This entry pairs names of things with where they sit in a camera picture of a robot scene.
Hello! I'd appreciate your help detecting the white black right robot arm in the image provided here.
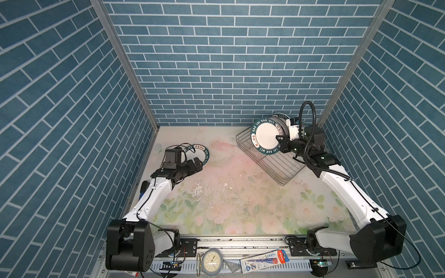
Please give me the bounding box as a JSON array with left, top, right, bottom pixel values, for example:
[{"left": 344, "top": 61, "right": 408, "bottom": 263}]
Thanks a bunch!
[{"left": 276, "top": 136, "right": 406, "bottom": 265}]

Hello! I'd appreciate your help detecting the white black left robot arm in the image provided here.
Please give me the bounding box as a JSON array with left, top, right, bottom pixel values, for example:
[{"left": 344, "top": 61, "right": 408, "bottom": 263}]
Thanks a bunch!
[{"left": 105, "top": 158, "right": 203, "bottom": 272}]

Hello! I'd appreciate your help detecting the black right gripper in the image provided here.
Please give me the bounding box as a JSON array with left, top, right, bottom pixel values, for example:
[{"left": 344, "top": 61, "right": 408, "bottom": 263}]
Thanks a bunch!
[{"left": 276, "top": 134, "right": 311, "bottom": 161}]

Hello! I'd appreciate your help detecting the round white dial timer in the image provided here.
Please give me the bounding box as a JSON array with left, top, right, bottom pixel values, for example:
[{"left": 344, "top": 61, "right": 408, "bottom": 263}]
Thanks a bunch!
[{"left": 200, "top": 249, "right": 224, "bottom": 276}]

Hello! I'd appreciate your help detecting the metal wire dish rack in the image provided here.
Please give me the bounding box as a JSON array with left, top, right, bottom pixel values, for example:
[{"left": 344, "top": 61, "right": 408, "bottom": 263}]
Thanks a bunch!
[{"left": 236, "top": 128, "right": 305, "bottom": 185}]

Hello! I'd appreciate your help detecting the aluminium corner post left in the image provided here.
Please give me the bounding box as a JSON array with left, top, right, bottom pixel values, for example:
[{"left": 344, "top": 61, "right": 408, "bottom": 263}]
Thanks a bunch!
[{"left": 90, "top": 0, "right": 159, "bottom": 133}]

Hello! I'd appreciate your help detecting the aluminium corner post right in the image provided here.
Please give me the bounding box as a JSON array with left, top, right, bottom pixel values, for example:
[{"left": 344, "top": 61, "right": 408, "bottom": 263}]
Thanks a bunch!
[{"left": 317, "top": 0, "right": 395, "bottom": 126}]

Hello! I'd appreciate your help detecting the rear plate in rack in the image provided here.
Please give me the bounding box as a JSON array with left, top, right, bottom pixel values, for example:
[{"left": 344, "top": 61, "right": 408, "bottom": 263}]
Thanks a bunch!
[{"left": 272, "top": 112, "right": 290, "bottom": 120}]

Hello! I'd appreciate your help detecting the blue black stapler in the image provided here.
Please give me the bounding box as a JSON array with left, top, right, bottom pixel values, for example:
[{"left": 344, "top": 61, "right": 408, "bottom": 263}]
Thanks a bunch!
[{"left": 139, "top": 181, "right": 149, "bottom": 200}]

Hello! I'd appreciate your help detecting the black device on rail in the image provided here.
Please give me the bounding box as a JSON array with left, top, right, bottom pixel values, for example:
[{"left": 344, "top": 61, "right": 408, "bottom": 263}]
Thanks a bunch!
[{"left": 345, "top": 260, "right": 377, "bottom": 270}]

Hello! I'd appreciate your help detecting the aluminium corner post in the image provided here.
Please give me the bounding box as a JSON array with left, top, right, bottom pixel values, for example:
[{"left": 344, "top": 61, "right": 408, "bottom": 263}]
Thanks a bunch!
[
  {"left": 90, "top": 0, "right": 159, "bottom": 133},
  {"left": 317, "top": 0, "right": 395, "bottom": 126}
]

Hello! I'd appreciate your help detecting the blue white toothpaste box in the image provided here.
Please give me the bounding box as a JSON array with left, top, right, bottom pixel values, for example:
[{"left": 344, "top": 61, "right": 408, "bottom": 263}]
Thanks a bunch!
[{"left": 240, "top": 250, "right": 289, "bottom": 274}]

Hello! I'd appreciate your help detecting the aluminium front rail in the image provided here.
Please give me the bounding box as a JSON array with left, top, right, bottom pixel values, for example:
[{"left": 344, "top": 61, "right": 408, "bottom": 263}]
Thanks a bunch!
[{"left": 91, "top": 234, "right": 394, "bottom": 278}]

